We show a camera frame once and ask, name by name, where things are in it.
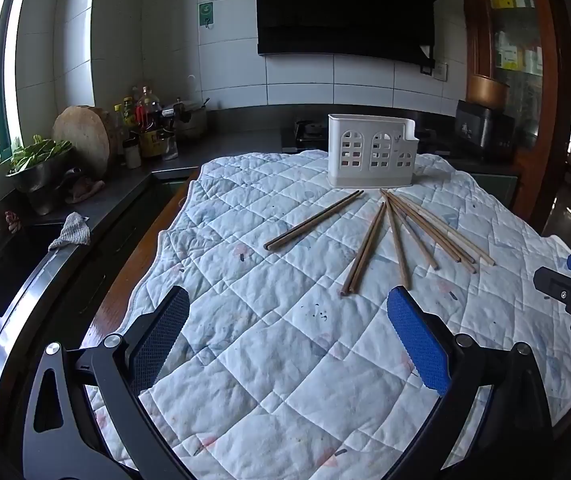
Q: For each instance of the light wooden chopstick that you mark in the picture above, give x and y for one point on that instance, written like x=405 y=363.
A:
x=448 y=229

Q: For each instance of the black range hood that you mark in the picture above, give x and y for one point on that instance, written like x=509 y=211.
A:
x=395 y=30

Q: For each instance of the white plastic utensil holder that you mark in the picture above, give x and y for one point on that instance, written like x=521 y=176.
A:
x=366 y=151

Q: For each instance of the green wall sticker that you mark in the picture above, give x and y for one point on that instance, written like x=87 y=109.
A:
x=206 y=14

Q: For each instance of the copper pot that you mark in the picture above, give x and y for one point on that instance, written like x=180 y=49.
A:
x=487 y=92

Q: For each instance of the oil bottle yellow label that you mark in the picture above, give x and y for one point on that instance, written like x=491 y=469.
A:
x=149 y=119

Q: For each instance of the metal bowl with greens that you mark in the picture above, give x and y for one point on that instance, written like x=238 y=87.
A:
x=34 y=165

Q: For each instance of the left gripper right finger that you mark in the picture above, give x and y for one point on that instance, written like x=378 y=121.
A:
x=514 y=436

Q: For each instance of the white wall socket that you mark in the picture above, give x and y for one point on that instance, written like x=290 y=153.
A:
x=440 y=71

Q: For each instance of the small white jar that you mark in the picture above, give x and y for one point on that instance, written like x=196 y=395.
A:
x=132 y=154

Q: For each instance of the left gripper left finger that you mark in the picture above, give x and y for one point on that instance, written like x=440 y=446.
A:
x=62 y=439

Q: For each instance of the metal cooking pot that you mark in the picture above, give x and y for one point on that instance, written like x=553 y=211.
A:
x=187 y=117

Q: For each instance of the white quilted cloth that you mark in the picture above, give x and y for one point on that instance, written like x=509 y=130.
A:
x=276 y=374

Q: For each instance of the black rice cooker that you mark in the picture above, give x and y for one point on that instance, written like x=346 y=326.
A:
x=484 y=127

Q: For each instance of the grey dish rag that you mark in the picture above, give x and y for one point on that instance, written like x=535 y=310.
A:
x=75 y=231

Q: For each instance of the wooden glass cabinet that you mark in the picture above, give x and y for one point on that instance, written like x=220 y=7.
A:
x=526 y=45

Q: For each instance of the brown wooden chopstick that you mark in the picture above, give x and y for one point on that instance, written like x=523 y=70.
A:
x=364 y=249
x=451 y=249
x=429 y=259
x=399 y=249
x=318 y=221
x=310 y=221
x=370 y=249

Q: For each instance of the round wooden cutting board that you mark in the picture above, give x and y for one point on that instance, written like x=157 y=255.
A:
x=91 y=133

